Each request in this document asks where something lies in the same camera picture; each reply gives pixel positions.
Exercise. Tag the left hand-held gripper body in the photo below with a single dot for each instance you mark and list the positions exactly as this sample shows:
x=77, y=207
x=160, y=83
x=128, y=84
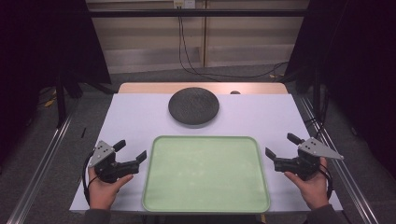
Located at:
x=104, y=169

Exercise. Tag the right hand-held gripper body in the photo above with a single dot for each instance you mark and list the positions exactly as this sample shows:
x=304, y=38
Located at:
x=306, y=165

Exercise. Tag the person's left hand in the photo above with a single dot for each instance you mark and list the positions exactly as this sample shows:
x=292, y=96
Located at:
x=101, y=194

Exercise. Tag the person's right hand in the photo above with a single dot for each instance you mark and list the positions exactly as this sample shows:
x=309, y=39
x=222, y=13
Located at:
x=314, y=191

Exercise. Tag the white table mat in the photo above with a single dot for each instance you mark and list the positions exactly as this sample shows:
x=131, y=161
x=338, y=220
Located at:
x=134, y=115

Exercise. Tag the light wooden table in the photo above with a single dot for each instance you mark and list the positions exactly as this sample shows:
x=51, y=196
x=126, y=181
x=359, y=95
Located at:
x=146, y=88

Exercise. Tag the yellow floor tape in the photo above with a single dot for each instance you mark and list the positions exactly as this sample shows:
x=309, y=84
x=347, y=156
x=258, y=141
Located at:
x=49, y=102
x=275, y=76

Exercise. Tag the light green plastic tray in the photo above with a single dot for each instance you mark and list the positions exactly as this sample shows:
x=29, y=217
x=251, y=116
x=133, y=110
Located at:
x=205, y=174

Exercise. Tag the small dark round knob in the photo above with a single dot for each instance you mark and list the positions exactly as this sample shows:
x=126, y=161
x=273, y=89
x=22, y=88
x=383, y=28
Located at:
x=235, y=92

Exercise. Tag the dark grey round plate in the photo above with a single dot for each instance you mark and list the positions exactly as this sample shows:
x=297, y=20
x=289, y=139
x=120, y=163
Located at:
x=193, y=105

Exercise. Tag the black metal stand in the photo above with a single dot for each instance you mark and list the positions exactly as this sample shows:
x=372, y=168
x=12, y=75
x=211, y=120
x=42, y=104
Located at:
x=60, y=99

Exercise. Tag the dark curtain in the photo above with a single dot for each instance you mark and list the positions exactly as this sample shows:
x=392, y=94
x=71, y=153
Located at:
x=40, y=43
x=358, y=62

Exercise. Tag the black horizontal bar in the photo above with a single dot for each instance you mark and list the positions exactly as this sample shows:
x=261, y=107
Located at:
x=199, y=13

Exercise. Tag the aluminium floor rail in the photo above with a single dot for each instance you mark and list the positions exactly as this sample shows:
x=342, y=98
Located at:
x=348, y=174
x=40, y=168

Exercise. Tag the white wall socket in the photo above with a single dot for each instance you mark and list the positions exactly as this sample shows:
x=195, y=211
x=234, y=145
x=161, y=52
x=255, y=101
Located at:
x=184, y=3

